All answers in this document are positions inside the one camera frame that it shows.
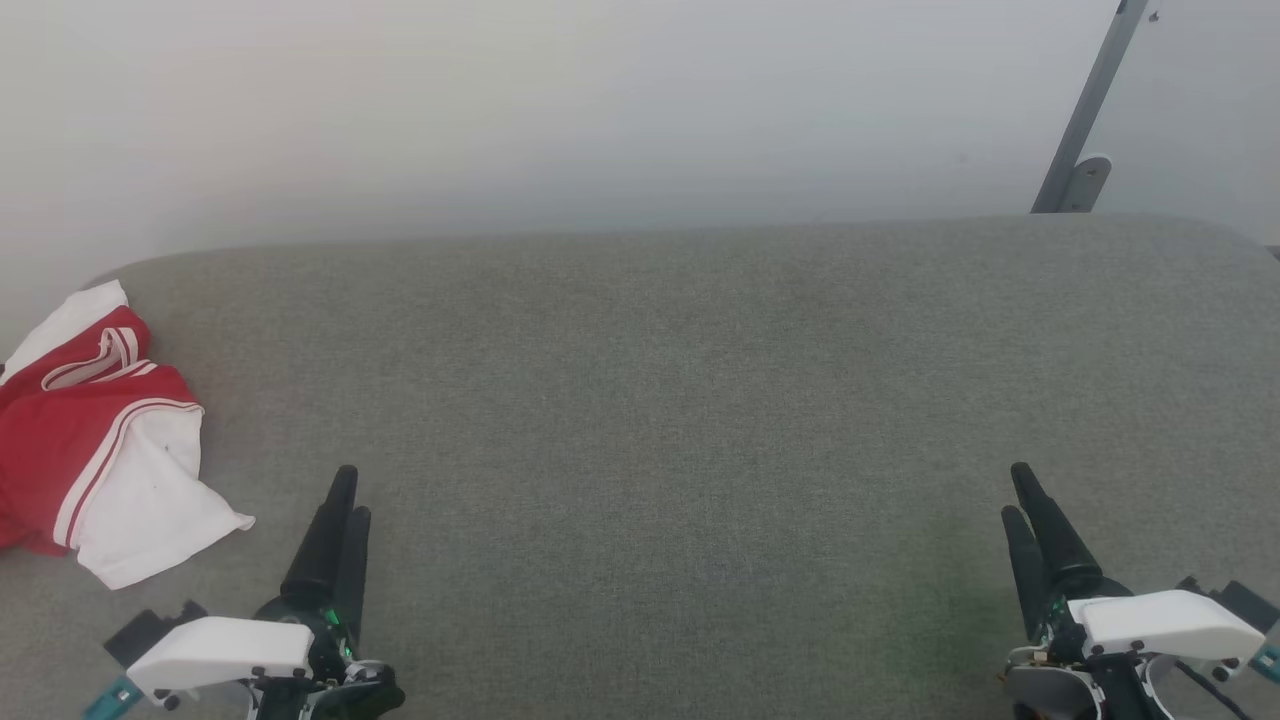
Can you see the grey metal pole bracket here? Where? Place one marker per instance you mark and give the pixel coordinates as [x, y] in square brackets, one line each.
[1088, 182]

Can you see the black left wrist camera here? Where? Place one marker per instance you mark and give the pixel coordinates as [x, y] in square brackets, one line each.
[150, 632]

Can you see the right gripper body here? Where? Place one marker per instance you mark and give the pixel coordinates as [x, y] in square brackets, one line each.
[1050, 690]

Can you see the red and white jersey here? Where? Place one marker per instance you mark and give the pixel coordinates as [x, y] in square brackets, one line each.
[90, 440]

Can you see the teal right camera connector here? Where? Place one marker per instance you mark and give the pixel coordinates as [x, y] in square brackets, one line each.
[1268, 664]

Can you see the teal left camera connector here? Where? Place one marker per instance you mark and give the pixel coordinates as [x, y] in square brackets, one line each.
[108, 700]

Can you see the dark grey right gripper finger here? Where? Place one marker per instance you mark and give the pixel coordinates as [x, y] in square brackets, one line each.
[1055, 535]
[1028, 570]

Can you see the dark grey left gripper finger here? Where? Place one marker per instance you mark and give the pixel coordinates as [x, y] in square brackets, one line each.
[325, 545]
[354, 580]

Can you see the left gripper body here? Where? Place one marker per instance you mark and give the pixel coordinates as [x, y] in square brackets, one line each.
[345, 692]

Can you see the grey fabric sofa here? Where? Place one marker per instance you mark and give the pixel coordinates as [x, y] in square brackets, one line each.
[680, 420]

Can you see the teal camera connector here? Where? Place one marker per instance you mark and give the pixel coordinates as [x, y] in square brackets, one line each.
[1268, 664]
[108, 700]

